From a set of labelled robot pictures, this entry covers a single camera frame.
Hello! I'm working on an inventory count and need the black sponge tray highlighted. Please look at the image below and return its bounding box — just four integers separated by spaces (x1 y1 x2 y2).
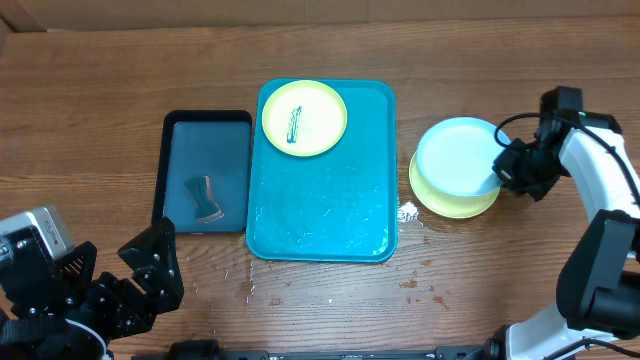
151 110 252 234

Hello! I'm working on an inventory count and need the teal plastic tray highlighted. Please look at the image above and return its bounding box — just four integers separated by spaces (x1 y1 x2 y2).
246 79 398 263

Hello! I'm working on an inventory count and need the yellow plate with blue stain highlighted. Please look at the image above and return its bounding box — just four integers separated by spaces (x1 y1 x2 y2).
261 80 348 157

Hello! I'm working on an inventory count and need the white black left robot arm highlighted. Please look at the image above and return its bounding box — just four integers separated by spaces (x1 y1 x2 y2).
1 217 184 359

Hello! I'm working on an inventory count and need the light blue plate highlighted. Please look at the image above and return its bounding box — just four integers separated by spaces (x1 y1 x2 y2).
415 117 510 197

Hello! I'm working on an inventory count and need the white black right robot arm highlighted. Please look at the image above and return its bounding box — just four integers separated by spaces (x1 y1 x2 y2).
478 86 639 359

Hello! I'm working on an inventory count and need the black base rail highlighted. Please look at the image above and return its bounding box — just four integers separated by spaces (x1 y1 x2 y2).
130 339 576 360

